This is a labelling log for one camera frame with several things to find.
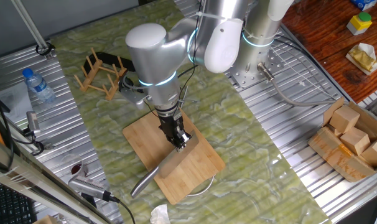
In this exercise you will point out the white paper sheet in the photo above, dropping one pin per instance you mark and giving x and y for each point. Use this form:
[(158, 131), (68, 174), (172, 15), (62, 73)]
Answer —
[(12, 102)]

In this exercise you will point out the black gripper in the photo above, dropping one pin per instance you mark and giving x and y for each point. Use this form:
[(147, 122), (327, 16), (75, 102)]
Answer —
[(171, 127)]

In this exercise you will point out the clear plastic water bottle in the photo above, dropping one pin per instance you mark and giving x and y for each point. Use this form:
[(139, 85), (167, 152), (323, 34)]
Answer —
[(39, 87)]

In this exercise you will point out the aluminium pole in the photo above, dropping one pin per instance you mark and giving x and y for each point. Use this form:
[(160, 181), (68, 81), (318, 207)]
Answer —
[(31, 29)]

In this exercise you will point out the crumpled white tissue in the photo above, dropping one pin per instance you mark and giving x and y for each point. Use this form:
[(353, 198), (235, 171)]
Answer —
[(160, 215)]

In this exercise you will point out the small grey camera on mount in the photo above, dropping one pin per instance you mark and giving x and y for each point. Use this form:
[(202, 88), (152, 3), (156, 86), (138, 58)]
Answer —
[(32, 122)]

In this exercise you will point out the glass cup with red liquid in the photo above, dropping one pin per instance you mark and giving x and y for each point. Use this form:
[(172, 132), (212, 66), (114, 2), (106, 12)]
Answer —
[(75, 168)]

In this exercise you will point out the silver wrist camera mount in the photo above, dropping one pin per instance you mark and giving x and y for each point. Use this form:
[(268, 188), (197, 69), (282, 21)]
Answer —
[(134, 96)]

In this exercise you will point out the light wooden block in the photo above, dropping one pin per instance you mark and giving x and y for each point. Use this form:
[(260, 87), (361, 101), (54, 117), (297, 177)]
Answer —
[(375, 152), (356, 141), (344, 119)]

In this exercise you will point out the loose wooden block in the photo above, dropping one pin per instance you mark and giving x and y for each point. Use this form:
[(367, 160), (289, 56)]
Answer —
[(47, 220)]

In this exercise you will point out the white packet yellow contents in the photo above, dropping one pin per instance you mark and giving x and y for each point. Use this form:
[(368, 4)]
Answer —
[(362, 59)]

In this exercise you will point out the black keyboard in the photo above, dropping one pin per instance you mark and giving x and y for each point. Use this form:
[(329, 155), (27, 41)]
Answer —
[(8, 208)]

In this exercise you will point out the yellow button box green cap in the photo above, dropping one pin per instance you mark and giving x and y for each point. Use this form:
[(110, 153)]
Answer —
[(358, 24)]

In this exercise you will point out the bamboo cutting board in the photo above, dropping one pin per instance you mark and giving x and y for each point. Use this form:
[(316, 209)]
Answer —
[(138, 140)]

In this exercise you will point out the brown wooden table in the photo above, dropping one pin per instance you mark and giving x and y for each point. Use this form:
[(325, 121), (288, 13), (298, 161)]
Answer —
[(328, 34)]

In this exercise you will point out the silver ridged camera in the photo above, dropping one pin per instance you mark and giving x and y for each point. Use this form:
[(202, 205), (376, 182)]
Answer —
[(87, 186)]

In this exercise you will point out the wooden peg rack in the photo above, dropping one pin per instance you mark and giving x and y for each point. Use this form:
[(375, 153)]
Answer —
[(89, 77)]

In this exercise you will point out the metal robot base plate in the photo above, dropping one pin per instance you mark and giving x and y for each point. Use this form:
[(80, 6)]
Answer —
[(235, 77)]

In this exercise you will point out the green marble pattern mat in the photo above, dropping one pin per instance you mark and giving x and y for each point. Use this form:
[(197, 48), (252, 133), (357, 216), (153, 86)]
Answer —
[(244, 140)]

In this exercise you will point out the metal frame bar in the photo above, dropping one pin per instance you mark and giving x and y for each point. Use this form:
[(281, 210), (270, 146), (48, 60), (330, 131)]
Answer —
[(36, 177)]

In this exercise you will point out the blue box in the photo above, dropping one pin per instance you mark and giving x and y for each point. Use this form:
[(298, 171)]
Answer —
[(362, 3)]

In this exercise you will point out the steel cleaver knife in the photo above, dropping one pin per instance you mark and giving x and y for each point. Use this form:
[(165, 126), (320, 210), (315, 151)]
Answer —
[(173, 161)]

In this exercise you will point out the brown cardboard box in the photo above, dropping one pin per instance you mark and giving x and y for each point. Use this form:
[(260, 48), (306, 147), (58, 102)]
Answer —
[(334, 155)]

